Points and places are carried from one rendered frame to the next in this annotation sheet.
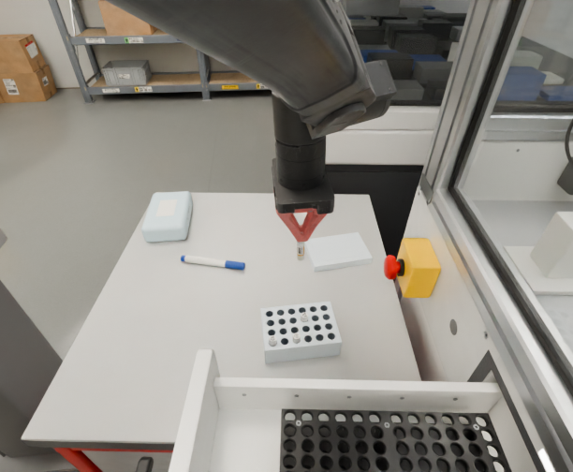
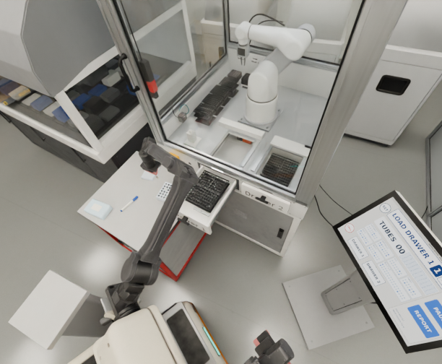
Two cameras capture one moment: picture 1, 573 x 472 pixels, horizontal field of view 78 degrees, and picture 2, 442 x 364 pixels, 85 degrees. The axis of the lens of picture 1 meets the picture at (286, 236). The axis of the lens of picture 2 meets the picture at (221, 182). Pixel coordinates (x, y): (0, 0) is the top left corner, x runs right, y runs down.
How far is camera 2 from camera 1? 102 cm
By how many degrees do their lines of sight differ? 38
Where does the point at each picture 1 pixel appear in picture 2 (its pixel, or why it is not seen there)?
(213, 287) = (138, 206)
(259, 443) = (185, 206)
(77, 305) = not seen: hidden behind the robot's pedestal
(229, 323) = (152, 206)
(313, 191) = (156, 164)
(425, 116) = (131, 118)
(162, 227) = (105, 211)
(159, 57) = not seen: outside the picture
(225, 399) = not seen: hidden behind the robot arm
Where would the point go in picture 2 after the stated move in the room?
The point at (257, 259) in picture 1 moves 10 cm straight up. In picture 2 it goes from (137, 192) to (131, 184)
